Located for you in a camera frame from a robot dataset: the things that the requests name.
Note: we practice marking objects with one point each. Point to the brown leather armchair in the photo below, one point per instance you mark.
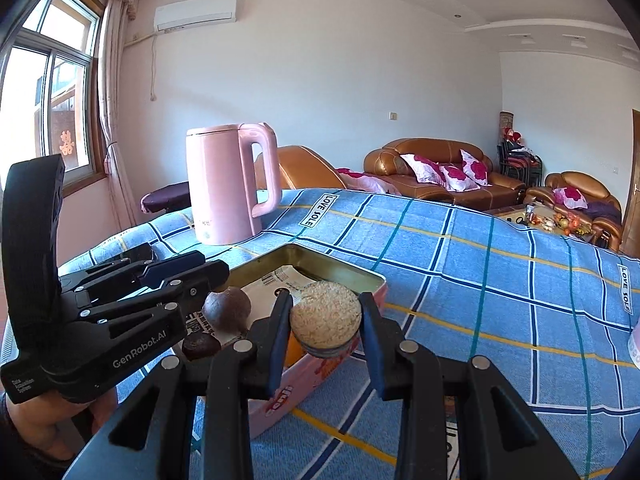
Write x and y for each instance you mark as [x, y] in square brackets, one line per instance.
[570, 177]

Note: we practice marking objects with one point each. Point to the cluttered coffee table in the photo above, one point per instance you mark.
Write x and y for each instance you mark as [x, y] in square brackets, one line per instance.
[545, 220]

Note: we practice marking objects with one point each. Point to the purple blanket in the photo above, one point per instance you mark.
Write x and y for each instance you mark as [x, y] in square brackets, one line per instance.
[602, 212]

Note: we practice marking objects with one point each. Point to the red plush toys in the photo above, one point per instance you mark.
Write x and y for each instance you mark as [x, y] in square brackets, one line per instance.
[513, 136]

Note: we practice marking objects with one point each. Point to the pink metal tin box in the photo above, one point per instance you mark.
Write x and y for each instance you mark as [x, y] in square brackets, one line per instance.
[325, 267]

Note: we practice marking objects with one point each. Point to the red window decal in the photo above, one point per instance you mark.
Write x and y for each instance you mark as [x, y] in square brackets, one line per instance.
[66, 142]

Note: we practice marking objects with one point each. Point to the pale pink curtain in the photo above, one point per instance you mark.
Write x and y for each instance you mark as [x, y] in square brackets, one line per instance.
[115, 110]

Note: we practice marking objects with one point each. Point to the pink floral blanket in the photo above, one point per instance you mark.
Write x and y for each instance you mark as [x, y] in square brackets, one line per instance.
[367, 180]

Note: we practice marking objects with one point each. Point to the white red floral pillow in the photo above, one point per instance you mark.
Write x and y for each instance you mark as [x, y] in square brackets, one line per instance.
[460, 177]
[422, 169]
[570, 197]
[475, 167]

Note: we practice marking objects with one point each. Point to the smooth purple passion fruit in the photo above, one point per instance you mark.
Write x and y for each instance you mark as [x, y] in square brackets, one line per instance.
[225, 307]

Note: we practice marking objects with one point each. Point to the pink cartoon mug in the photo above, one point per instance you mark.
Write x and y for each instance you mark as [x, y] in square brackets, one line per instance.
[635, 345]

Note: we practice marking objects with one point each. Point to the white air conditioner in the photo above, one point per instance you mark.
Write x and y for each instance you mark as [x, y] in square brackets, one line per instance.
[195, 12]

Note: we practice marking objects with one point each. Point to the brown leather chair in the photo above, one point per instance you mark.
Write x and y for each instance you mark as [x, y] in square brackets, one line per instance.
[300, 165]

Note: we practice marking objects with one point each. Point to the dark purple stool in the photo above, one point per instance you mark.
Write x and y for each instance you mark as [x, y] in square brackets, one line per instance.
[165, 195]

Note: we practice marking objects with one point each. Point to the printed paper leaflet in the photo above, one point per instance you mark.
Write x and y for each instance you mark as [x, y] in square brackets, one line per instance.
[272, 285]

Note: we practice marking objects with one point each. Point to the window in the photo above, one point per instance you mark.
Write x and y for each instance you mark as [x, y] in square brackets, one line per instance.
[55, 85]

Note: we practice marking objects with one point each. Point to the stack of dark chairs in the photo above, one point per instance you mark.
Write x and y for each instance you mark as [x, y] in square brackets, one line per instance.
[520, 162]

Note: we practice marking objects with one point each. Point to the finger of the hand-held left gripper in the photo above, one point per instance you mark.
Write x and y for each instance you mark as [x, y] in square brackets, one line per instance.
[200, 280]
[170, 265]

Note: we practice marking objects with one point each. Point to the person's left hand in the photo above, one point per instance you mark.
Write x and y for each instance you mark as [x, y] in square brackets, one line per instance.
[45, 425]

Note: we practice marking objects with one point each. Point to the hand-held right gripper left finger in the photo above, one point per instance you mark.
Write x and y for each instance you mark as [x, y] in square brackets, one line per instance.
[280, 342]

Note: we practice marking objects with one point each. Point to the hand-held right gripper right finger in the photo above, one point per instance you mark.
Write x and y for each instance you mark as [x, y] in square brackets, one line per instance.
[372, 345]

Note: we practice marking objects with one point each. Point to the blue plaid tablecloth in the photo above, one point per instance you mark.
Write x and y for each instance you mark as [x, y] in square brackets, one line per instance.
[475, 285]

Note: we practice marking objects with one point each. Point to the tall patterned floor vase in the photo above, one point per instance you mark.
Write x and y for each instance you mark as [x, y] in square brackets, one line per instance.
[506, 120]

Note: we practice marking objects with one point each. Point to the person's left forearm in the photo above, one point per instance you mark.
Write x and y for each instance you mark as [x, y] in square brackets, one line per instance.
[20, 465]

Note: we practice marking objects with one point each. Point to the wrinkled dark passion fruit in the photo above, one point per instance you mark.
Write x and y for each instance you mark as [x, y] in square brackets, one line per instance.
[200, 347]

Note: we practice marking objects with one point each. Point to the pink electric kettle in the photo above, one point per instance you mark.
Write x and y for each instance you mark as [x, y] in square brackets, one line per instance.
[220, 185]

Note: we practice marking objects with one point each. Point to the long brown leather sofa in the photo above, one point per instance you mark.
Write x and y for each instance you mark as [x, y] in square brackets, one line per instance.
[400, 152]

